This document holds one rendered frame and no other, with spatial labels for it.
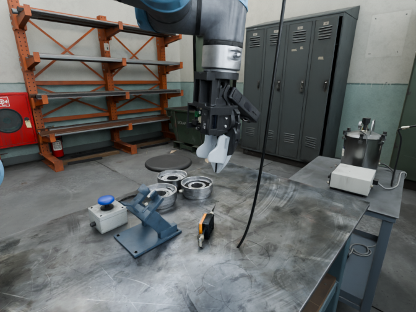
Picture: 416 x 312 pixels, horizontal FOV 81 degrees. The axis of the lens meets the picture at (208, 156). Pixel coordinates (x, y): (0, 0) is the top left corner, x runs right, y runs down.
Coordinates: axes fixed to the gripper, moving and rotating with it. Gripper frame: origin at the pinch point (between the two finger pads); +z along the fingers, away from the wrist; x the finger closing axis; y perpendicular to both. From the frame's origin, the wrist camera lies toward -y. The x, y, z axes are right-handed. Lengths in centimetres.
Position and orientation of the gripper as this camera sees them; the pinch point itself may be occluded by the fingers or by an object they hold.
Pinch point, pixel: (219, 166)
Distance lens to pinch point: 54.6
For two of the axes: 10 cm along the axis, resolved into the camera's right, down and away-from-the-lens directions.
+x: 6.6, 2.8, -7.0
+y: -7.5, 1.5, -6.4
